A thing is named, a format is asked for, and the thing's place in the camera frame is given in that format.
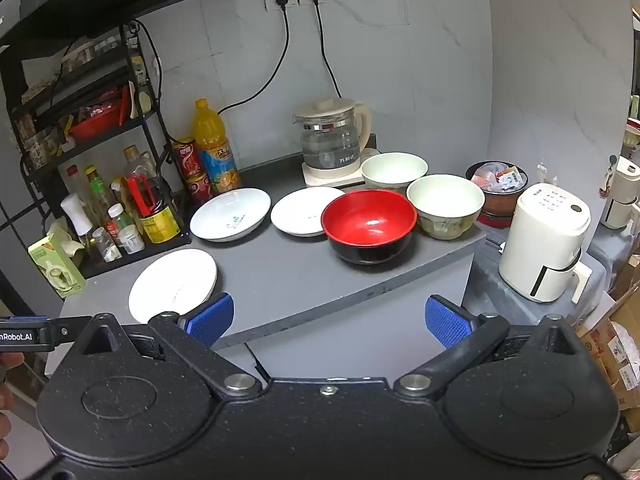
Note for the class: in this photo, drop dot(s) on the orange juice bottle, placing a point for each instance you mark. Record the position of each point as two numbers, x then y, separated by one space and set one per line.
215 160

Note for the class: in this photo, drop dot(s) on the white spray bottle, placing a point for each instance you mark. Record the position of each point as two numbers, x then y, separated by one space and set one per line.
75 210

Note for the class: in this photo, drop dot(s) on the white cap bottle green label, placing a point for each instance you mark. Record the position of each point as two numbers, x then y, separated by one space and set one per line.
127 235

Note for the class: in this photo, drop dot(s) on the pile of sauce packets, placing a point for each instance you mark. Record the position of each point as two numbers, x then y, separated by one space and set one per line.
500 177

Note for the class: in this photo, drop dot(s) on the white small appliance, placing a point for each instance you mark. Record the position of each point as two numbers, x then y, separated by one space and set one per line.
620 190

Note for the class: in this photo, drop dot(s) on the white deep plate blue print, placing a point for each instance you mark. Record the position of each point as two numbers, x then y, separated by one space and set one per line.
225 210

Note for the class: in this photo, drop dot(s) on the brown pot with packets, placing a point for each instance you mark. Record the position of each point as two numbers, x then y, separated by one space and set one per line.
495 207

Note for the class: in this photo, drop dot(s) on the glass electric kettle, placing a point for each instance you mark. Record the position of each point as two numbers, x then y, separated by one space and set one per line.
327 145

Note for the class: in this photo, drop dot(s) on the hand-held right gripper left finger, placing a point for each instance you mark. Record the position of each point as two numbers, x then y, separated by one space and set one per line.
212 317

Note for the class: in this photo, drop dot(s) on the cream kettle base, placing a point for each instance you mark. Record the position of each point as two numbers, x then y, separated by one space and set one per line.
325 178

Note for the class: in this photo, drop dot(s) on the red plastic basket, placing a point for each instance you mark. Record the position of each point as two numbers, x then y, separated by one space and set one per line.
95 127

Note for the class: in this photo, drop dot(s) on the person's left hand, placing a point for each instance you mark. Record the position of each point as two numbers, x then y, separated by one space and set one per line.
6 400

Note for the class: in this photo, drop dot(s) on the clear bottle red cap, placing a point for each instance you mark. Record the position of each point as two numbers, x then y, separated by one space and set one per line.
74 180

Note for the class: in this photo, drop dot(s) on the small clear spice jar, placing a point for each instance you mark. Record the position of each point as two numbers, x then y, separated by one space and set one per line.
106 247

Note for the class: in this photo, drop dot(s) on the white patterned bowl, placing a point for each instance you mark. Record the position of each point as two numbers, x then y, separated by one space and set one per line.
445 200

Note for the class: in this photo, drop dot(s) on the red and black bowl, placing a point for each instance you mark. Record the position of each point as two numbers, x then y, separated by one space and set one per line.
367 215

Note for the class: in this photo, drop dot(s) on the white plate grey print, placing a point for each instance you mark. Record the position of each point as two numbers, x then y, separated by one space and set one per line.
300 210

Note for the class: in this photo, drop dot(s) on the green cardboard box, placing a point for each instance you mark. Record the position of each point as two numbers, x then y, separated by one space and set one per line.
55 270

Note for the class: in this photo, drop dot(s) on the black metal rack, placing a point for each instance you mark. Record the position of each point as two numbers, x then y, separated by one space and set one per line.
107 266

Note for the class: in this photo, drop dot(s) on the white air fryer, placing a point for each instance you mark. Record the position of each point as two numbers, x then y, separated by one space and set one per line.
540 240

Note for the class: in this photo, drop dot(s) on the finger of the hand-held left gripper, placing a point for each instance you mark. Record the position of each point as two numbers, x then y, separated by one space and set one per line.
65 332

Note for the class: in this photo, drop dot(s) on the clear bottle yellow cap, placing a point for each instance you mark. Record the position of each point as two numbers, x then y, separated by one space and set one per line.
97 190

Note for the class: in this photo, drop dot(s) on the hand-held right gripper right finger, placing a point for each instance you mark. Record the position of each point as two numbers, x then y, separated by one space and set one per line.
447 322

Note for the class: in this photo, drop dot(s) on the plain white bowl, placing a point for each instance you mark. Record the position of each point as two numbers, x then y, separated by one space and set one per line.
395 170

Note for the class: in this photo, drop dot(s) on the crumpled white cloth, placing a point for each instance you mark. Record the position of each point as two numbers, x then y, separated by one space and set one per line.
62 235

